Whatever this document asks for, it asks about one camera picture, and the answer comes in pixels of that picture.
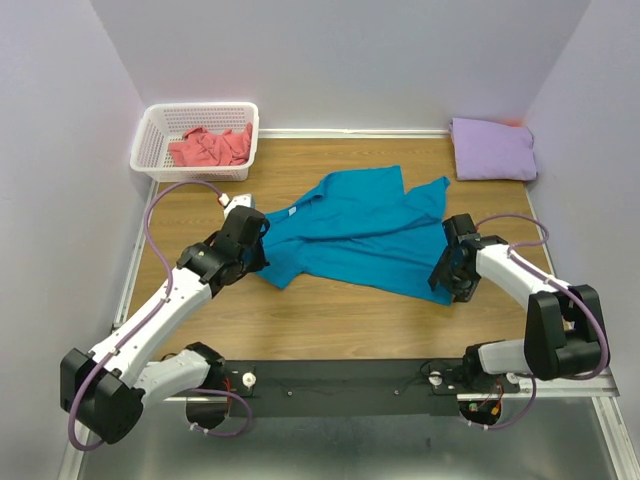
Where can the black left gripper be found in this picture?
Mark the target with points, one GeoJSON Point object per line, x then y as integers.
{"type": "Point", "coordinates": [260, 262]}

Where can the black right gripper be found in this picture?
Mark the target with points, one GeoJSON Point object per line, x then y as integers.
{"type": "Point", "coordinates": [464, 290]}

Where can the blue t shirt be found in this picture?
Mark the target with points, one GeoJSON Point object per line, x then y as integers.
{"type": "Point", "coordinates": [362, 227]}

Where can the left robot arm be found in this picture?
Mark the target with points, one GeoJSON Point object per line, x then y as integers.
{"type": "Point", "coordinates": [108, 388]}

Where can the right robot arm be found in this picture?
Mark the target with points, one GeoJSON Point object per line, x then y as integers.
{"type": "Point", "coordinates": [564, 336]}

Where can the red t shirt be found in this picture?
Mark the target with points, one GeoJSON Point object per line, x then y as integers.
{"type": "Point", "coordinates": [201, 148]}

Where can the white plastic laundry basket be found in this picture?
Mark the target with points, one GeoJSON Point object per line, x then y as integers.
{"type": "Point", "coordinates": [163, 124]}

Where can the folded purple t shirt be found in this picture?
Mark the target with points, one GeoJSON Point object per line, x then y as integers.
{"type": "Point", "coordinates": [485, 150]}

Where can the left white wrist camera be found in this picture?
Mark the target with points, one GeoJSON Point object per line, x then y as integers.
{"type": "Point", "coordinates": [229, 203]}

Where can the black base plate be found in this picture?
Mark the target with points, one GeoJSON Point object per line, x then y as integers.
{"type": "Point", "coordinates": [347, 388]}

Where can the aluminium front rail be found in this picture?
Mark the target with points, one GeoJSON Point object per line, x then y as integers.
{"type": "Point", "coordinates": [570, 385]}

